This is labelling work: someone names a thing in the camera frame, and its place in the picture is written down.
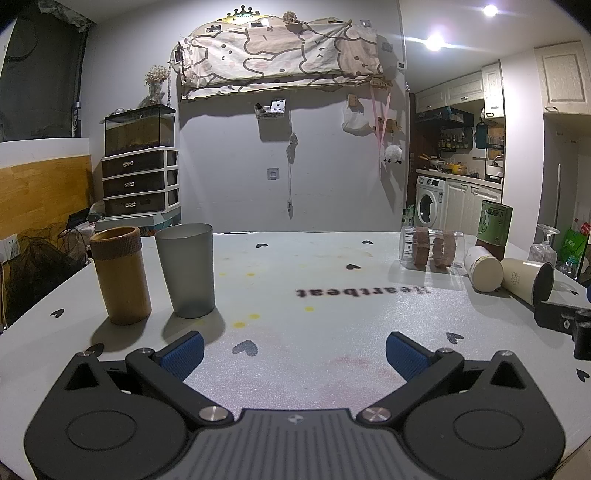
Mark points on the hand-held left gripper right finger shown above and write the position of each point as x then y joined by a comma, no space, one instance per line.
407,355

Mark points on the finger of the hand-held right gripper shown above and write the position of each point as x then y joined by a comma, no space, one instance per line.
556,317

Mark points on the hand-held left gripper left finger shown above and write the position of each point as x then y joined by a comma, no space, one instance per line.
183,354

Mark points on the cream cup dark inside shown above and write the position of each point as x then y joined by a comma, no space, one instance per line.
519,277

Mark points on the grey frosted plastic cup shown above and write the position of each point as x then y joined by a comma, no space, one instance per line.
187,272

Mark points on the white paper cup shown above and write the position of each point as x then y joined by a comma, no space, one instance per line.
482,272

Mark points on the brown bamboo cup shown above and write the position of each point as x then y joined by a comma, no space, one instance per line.
121,277

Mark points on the clear glass cup cork bands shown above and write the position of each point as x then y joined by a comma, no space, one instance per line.
431,248

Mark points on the clear wine glass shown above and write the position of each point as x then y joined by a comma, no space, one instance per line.
544,249

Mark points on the green bag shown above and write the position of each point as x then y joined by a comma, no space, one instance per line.
572,249

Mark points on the green canister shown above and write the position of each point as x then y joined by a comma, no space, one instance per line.
493,228

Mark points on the white mop pole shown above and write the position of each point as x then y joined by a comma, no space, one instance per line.
557,198

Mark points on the white kitchen base cabinet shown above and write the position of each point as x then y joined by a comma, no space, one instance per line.
466,205

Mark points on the white washing machine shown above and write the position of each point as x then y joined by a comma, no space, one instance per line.
430,203

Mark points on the black net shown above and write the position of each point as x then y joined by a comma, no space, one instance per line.
41,267

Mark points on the white plastic drawer unit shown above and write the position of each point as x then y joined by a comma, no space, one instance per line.
138,182

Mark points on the plush sheep toy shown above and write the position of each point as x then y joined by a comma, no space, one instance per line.
393,153

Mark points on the glass fish tank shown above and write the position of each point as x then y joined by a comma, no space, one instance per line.
138,131

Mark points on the pink ribbon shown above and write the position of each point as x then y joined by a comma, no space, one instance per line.
382,120

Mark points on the white plastic bag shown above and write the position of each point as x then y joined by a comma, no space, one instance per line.
354,121

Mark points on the dried flower vase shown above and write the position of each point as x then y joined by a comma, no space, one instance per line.
156,81

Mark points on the ceiling light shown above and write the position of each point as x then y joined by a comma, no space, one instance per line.
490,10
434,42

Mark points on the dark curtain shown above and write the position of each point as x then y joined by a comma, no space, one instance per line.
41,78

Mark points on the printed blanket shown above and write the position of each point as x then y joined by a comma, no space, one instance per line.
277,55

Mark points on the crown decoration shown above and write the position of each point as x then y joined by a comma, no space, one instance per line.
241,14

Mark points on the wall socket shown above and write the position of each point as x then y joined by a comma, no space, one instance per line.
273,173

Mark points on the white wall outlet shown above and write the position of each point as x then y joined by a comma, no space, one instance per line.
11,247

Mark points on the white kitchen wall cabinets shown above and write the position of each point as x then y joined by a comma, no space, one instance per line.
457,90

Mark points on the small wall shelf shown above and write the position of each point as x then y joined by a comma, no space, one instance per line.
270,110

